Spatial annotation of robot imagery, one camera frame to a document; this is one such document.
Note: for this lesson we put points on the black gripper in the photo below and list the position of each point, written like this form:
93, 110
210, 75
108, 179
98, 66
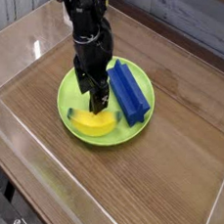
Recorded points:
93, 45

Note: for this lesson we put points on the yellow toy banana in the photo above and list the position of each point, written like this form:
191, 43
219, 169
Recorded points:
95, 125

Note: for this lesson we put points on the blue star-shaped block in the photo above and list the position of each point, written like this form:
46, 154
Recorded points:
128, 92

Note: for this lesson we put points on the black bracket with bolt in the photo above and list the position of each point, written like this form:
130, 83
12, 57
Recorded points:
10, 215

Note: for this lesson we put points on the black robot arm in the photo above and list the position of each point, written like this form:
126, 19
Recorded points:
96, 8

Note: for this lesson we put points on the clear acrylic tray wall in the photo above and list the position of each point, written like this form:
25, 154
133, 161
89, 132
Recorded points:
171, 173

